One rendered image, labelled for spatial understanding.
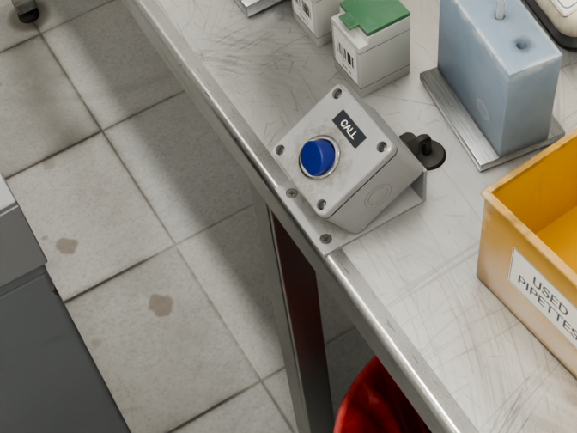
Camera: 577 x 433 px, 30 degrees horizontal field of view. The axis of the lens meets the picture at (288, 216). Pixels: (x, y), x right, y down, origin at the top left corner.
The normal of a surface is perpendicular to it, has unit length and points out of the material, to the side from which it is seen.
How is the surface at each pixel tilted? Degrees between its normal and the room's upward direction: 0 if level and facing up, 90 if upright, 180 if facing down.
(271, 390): 0
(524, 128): 90
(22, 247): 90
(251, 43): 0
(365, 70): 90
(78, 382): 90
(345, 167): 30
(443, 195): 0
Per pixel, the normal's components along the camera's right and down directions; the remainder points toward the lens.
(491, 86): -0.92, 0.36
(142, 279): -0.09, -0.56
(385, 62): 0.51, 0.69
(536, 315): -0.82, 0.51
